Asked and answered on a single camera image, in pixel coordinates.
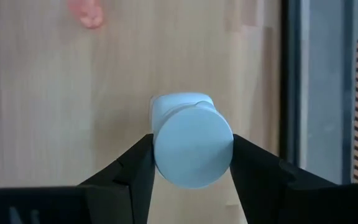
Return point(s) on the small red vial white cap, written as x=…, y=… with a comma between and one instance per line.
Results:
x=87, y=15

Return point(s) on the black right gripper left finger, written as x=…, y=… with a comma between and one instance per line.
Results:
x=135, y=174

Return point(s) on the wooden shelf with black legs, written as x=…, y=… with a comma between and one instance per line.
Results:
x=42, y=93

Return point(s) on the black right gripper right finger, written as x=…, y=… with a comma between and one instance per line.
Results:
x=259, y=186

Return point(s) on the white medicine bottle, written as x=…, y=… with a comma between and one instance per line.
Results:
x=194, y=146

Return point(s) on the black aluminium table frame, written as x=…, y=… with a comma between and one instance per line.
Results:
x=291, y=77

